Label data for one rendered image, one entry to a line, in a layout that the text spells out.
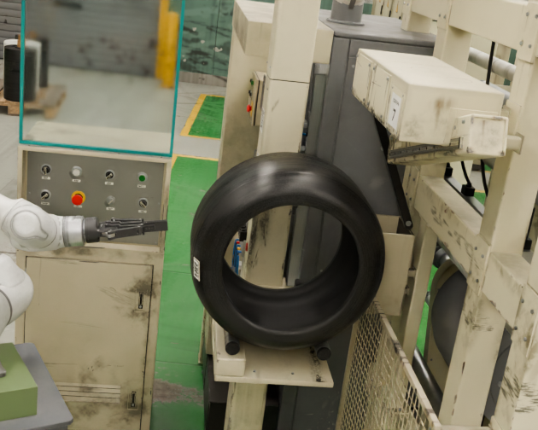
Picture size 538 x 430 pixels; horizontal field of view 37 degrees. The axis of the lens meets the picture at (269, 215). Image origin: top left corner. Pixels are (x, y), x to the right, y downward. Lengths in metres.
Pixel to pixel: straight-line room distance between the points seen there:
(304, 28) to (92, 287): 1.30
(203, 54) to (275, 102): 9.05
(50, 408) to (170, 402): 1.31
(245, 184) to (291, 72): 0.47
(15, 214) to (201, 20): 9.49
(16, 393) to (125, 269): 0.80
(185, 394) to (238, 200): 1.80
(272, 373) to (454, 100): 1.04
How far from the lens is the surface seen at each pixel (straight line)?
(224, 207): 2.24
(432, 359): 3.22
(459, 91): 2.00
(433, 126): 2.00
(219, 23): 11.51
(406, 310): 2.84
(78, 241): 2.35
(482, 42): 5.94
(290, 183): 2.22
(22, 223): 2.17
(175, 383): 3.95
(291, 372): 2.53
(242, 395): 2.94
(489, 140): 1.95
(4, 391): 2.48
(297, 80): 2.54
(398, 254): 2.70
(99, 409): 3.40
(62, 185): 3.05
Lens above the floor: 2.06
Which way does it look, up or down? 19 degrees down
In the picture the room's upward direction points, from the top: 7 degrees clockwise
